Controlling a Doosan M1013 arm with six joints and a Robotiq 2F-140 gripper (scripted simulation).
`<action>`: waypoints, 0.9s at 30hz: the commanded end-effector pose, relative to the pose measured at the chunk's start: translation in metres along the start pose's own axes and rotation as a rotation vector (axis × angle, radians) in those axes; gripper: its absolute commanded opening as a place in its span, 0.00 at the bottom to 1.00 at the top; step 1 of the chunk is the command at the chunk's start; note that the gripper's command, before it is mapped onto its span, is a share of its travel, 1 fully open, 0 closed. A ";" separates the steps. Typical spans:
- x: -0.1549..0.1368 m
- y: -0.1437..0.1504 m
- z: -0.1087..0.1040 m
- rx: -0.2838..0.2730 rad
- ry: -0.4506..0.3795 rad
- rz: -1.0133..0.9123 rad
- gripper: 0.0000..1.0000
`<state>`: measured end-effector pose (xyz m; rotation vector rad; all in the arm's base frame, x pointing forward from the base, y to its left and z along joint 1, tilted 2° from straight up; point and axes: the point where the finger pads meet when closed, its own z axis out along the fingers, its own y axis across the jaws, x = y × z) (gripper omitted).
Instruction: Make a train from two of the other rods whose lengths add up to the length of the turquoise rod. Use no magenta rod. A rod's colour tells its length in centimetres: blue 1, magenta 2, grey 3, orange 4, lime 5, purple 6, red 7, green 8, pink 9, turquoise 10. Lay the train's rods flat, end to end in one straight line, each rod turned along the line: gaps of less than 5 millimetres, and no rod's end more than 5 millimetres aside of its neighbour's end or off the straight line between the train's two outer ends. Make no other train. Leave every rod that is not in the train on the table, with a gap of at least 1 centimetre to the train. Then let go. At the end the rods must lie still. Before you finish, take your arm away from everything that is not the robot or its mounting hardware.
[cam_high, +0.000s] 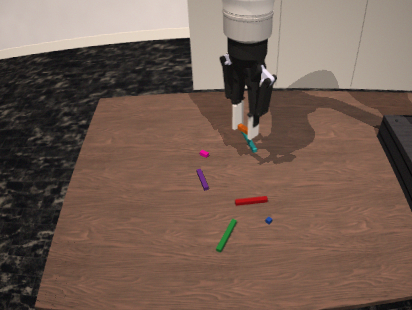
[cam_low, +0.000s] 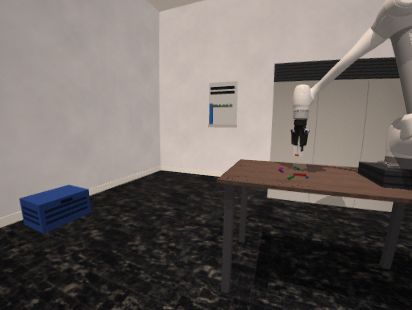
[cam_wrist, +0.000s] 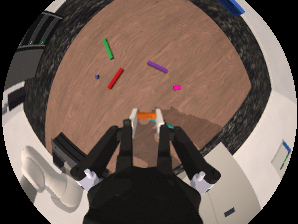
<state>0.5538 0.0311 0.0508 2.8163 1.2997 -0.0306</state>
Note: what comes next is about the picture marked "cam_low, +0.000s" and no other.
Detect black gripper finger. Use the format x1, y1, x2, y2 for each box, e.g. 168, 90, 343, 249
291, 128, 299, 156
298, 129, 310, 157

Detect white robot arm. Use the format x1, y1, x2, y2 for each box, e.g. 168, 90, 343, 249
292, 0, 412, 170

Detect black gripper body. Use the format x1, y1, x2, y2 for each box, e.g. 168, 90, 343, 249
294, 119, 307, 134

